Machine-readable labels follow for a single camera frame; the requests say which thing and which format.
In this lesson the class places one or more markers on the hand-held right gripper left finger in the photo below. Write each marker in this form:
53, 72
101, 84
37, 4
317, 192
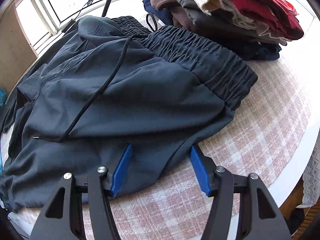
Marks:
121, 172

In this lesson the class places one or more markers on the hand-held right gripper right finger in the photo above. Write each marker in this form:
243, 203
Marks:
200, 172

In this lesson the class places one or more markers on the stack of folded clothes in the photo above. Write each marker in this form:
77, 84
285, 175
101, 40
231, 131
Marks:
250, 50

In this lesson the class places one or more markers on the white lace cloth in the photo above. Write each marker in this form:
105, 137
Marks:
311, 180

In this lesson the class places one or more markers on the light blue zip jacket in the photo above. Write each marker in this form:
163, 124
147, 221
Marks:
2, 96

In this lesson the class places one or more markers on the grey garment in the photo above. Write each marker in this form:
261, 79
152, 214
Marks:
220, 22

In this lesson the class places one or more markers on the large wooden board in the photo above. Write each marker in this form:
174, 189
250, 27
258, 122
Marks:
15, 42

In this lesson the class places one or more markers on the dark red garment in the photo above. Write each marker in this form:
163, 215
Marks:
250, 2

